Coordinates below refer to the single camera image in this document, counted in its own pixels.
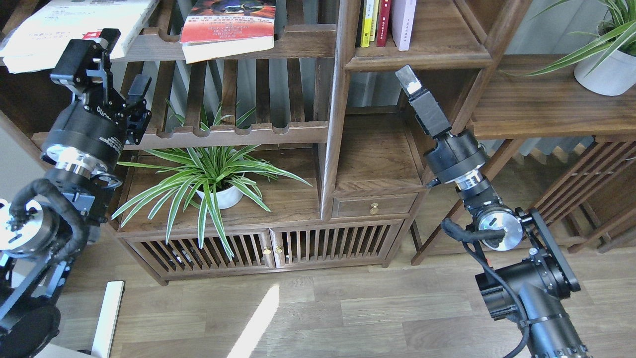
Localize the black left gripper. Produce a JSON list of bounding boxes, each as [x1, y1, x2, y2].
[[42, 28, 152, 175]]

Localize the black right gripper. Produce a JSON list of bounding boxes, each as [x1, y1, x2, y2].
[[396, 65, 486, 183]]

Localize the pale lilac white book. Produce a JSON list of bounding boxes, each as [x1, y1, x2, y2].
[[390, 0, 417, 51]]

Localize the large white book red stamp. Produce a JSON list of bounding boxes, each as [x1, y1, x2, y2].
[[1, 0, 158, 73]]

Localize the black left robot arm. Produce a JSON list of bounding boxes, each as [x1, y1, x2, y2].
[[0, 28, 152, 358]]

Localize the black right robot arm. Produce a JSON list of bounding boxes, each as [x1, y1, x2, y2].
[[396, 65, 590, 358]]

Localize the yellow upright book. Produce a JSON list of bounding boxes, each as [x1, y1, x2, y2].
[[359, 0, 375, 48]]

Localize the dark red upright book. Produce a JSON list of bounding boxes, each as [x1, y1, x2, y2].
[[376, 0, 392, 47]]

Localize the cream thin upright book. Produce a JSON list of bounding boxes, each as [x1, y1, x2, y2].
[[370, 0, 380, 43]]

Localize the red orange cover book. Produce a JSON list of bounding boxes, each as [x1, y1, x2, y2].
[[180, 0, 276, 64]]

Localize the small drawer brass knob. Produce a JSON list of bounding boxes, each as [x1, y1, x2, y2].
[[331, 193, 419, 219]]

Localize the dark wooden bookshelf cabinet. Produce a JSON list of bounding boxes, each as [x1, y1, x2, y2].
[[0, 0, 533, 286]]

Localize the spider plant white pot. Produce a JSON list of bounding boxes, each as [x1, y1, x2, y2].
[[112, 145, 305, 258]]

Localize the wooden side table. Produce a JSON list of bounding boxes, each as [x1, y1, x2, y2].
[[410, 54, 636, 266]]

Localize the left slatted cabinet door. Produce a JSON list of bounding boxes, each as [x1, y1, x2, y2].
[[125, 230, 276, 282]]

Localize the slatted cabinet door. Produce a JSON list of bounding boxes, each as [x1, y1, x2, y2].
[[264, 219, 402, 270], [125, 230, 276, 282]]

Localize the right slatted cabinet door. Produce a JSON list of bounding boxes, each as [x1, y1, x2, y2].
[[264, 219, 402, 270]]

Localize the potted plant white pot right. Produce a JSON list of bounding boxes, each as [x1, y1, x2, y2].
[[522, 0, 636, 97]]

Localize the white table leg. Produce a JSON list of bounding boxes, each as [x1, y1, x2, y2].
[[91, 280, 125, 358]]

